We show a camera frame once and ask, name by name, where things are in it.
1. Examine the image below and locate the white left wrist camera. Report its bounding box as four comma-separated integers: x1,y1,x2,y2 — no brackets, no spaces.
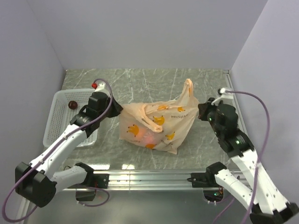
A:
92,81,110,95

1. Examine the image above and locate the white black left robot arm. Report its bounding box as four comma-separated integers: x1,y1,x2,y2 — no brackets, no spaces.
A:
15,91,122,208

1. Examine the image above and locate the orange banana-print plastic bag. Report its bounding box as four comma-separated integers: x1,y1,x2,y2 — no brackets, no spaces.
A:
119,79,199,154

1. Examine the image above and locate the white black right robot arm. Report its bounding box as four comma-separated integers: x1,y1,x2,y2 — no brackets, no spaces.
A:
198,98,299,224

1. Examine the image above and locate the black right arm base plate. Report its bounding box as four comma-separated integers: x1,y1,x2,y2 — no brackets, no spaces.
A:
187,173,211,188

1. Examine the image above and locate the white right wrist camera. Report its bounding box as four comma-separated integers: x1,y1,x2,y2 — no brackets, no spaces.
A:
211,88,234,105

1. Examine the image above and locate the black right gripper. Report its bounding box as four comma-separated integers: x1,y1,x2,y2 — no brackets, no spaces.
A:
198,97,223,137

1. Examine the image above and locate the dark red round fruit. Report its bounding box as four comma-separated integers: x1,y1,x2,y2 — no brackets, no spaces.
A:
68,100,78,110

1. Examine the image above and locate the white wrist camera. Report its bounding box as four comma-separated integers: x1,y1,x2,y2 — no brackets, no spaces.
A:
92,81,110,95
211,88,234,105

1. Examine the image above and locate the white perforated plastic basket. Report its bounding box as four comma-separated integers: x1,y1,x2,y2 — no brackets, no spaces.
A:
43,89,93,147

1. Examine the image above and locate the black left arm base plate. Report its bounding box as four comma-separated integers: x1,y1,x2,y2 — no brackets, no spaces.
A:
91,174,109,189

